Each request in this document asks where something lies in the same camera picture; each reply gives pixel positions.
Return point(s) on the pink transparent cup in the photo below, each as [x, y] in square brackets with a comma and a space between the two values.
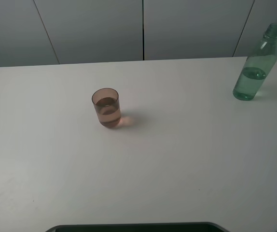
[107, 107]

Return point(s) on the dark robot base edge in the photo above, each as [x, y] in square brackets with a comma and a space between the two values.
[147, 227]

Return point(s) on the green transparent water bottle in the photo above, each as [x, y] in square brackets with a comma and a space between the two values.
[257, 66]

